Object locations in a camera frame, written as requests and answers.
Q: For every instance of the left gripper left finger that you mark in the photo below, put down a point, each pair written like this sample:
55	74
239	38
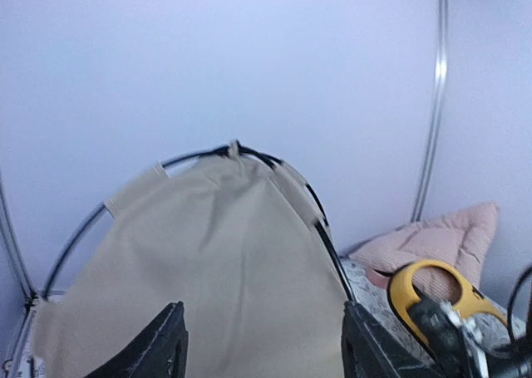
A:
159	350

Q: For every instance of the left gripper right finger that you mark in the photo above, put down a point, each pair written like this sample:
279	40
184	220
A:
368	349

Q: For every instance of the yellow double bowl holder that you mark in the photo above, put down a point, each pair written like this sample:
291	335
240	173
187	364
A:
440	282

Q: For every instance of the beige pet tent fabric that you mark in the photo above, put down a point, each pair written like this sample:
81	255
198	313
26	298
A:
261	295

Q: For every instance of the pink checkered cushion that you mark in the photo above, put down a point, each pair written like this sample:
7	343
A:
461	239

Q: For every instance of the black tent pole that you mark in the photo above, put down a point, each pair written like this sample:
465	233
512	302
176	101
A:
300	194
99	210

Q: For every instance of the floral table mat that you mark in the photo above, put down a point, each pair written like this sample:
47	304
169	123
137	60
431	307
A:
374	299

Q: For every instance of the pink bowl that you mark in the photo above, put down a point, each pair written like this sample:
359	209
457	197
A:
378	278

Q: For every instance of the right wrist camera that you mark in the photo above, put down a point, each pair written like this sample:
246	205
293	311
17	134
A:
454	342

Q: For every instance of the right aluminium frame post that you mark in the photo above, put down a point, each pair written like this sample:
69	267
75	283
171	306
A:
436	110

